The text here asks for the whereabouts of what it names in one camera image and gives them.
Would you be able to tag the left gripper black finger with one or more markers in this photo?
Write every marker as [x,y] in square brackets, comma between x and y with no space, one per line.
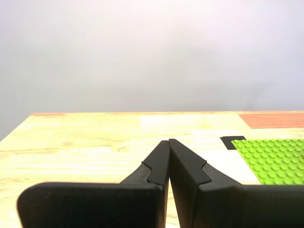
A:
[237,209]
[95,206]

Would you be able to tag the black tape corner patch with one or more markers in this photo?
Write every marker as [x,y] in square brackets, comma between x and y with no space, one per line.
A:
[226,142]

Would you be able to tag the green studded baseplate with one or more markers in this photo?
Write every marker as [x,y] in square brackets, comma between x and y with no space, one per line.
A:
[273,159]

